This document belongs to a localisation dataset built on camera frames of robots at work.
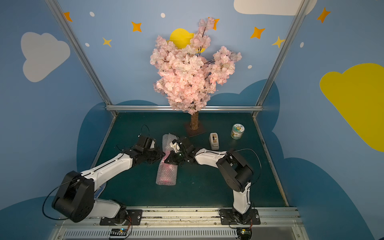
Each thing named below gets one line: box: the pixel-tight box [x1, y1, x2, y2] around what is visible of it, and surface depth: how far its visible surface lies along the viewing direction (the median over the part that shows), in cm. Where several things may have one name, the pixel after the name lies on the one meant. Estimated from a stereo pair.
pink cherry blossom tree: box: [150, 17, 242, 136], surface depth 71 cm
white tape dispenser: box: [209, 132, 219, 151], surface depth 103 cm
